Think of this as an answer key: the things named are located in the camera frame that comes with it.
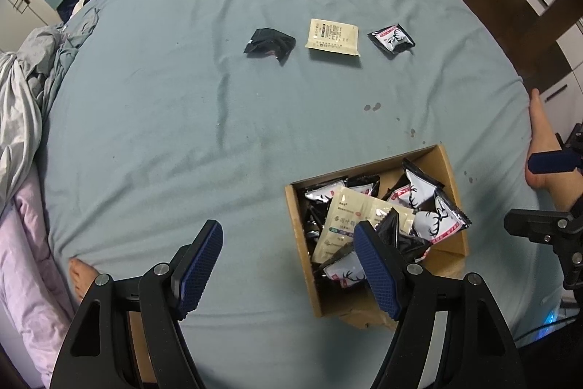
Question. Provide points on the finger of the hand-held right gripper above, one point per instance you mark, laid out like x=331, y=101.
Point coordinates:
x=537, y=221
x=551, y=162

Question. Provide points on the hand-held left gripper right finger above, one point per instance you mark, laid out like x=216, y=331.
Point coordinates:
x=375, y=270

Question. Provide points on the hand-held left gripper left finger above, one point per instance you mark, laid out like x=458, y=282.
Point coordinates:
x=200, y=266

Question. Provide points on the brown cardboard box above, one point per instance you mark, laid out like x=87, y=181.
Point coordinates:
x=298, y=234

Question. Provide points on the pile of black-white snack packets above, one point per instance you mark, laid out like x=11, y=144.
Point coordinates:
x=423, y=197

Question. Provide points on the single deer-print snack packet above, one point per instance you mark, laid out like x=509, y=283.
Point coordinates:
x=394, y=40

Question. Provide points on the black foil snack packet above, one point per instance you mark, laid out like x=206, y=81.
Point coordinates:
x=268, y=42

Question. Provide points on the person's right foot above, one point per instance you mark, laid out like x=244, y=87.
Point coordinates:
x=542, y=134

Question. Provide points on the person's foot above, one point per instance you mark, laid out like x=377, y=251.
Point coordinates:
x=82, y=279
x=542, y=134

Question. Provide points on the person's left foot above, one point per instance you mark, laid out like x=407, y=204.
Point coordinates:
x=82, y=279

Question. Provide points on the teal bed sheet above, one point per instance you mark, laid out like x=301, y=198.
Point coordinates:
x=182, y=120

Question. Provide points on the pink blanket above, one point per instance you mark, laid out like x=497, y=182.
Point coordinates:
x=27, y=279

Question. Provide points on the grey duvet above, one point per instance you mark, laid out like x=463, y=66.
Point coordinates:
x=27, y=97

